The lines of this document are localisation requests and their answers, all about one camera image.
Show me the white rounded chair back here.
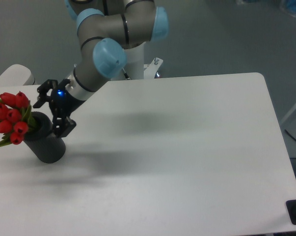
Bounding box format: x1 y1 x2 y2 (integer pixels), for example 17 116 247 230
0 64 37 87

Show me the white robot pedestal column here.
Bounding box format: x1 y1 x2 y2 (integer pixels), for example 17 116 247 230
111 43 145 81

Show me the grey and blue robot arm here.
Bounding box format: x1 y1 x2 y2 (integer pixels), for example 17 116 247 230
34 0 169 138

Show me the black cable on floor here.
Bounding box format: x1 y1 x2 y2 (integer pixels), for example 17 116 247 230
284 129 296 146

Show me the dark grey cylindrical vase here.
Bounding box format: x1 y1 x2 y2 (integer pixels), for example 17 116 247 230
24 112 66 164

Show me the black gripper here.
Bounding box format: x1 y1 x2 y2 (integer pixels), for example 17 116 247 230
32 79 84 138

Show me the red tulip bouquet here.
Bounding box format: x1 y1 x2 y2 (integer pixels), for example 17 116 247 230
0 91 40 147

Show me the white pedestal base frame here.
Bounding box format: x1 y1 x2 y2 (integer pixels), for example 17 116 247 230
73 57 163 80

